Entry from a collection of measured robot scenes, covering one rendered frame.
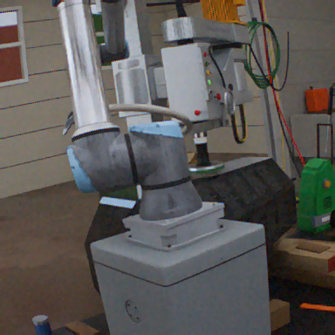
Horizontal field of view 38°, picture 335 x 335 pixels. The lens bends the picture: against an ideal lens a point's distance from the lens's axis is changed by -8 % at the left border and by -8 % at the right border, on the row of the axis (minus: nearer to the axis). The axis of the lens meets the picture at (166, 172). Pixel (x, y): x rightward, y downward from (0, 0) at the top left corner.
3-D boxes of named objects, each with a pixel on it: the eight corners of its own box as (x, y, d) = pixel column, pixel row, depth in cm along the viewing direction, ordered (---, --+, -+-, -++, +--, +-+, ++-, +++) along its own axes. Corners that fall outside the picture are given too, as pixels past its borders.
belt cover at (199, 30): (218, 52, 351) (215, 30, 349) (251, 48, 340) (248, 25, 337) (155, 51, 268) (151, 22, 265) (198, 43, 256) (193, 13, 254)
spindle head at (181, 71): (198, 121, 308) (187, 49, 301) (233, 118, 298) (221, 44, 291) (172, 129, 276) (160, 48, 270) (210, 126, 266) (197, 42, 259)
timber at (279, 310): (247, 344, 239) (246, 324, 237) (233, 337, 249) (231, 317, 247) (290, 322, 253) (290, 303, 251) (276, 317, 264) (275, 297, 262)
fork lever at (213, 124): (200, 128, 305) (199, 119, 305) (230, 126, 297) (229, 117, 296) (141, 143, 245) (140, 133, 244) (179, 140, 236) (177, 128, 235)
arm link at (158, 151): (194, 176, 149) (182, 116, 146) (135, 189, 147) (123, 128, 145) (186, 171, 164) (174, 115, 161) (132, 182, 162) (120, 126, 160)
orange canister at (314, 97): (303, 115, 564) (298, 87, 559) (325, 111, 593) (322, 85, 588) (317, 114, 546) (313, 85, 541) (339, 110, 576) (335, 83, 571)
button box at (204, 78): (209, 99, 271) (201, 48, 266) (214, 99, 269) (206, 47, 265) (203, 100, 264) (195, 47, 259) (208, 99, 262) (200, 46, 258)
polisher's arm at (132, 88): (110, 109, 348) (105, 74, 344) (129, 105, 379) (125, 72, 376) (216, 94, 322) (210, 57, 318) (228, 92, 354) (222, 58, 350)
